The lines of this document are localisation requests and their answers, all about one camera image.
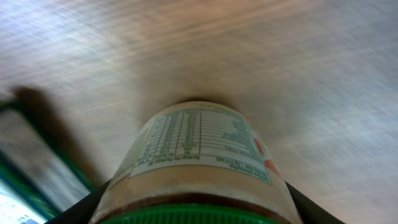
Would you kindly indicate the large green 3M package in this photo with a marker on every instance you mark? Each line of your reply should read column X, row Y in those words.
column 35, row 166

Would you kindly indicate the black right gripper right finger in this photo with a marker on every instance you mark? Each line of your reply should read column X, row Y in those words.
column 310, row 212

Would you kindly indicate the yogurt bottle red label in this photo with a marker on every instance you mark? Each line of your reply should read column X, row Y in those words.
column 197, row 162

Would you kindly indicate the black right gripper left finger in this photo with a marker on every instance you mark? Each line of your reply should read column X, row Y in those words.
column 82, row 211

